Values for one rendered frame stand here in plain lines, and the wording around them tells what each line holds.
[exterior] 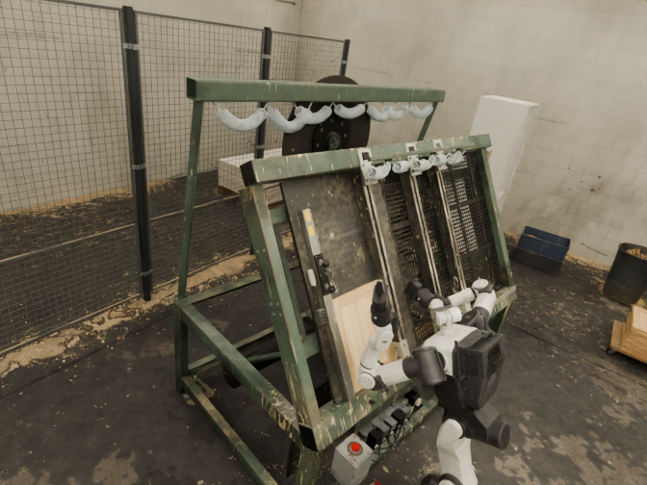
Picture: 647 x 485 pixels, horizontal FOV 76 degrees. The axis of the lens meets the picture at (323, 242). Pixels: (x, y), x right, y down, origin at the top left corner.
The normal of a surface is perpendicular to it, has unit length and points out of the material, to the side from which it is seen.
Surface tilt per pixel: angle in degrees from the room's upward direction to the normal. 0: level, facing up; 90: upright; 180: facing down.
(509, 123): 90
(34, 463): 0
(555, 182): 90
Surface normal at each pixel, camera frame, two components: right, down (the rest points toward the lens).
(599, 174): -0.58, 0.29
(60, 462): 0.14, -0.89
